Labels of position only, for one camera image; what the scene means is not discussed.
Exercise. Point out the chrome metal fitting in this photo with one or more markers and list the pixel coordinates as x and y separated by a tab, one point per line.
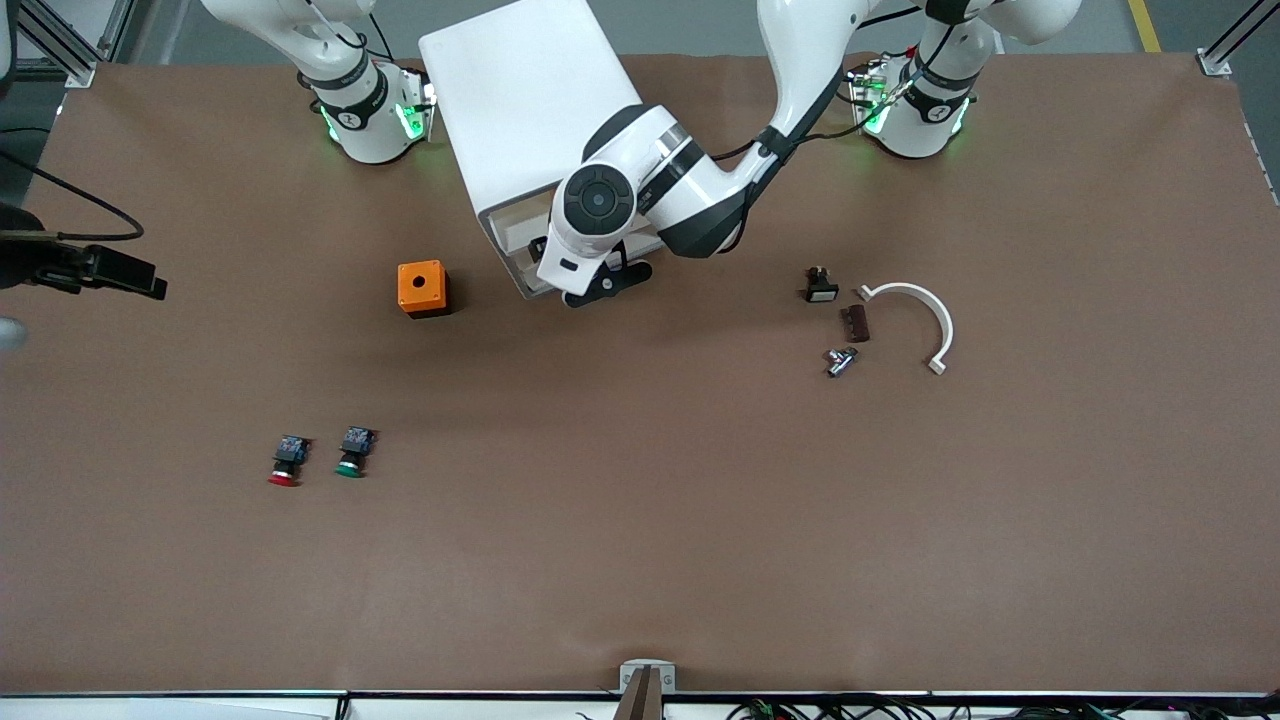
840	362

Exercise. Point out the red push button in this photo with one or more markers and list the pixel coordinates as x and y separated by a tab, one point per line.
288	460

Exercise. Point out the white drawer cabinet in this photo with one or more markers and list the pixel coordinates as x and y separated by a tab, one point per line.
500	100

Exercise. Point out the white square push button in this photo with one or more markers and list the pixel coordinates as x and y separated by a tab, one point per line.
823	290

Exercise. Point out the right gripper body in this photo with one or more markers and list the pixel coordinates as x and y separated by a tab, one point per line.
33	262

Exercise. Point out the brown cylinder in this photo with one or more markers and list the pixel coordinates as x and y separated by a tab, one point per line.
855	324

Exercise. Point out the orange box with hole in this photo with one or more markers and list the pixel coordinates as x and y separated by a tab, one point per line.
420	285

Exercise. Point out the white table edge rail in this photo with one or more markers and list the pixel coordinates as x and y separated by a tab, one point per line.
150	705

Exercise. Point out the green push button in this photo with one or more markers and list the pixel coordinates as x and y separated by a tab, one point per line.
353	450

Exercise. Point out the grey table edge bracket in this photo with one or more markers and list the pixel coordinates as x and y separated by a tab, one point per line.
648	700

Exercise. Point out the white semicircular pipe clamp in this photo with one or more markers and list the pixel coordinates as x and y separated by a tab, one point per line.
945	325

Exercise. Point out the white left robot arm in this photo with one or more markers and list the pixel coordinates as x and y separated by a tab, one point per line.
690	200

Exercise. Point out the aluminium frame post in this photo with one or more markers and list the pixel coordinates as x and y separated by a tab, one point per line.
60	45
1215	62

